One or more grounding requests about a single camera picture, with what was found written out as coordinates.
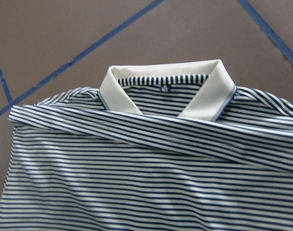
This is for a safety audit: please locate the navy white striped polo shirt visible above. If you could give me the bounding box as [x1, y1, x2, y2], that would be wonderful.
[0, 60, 293, 231]

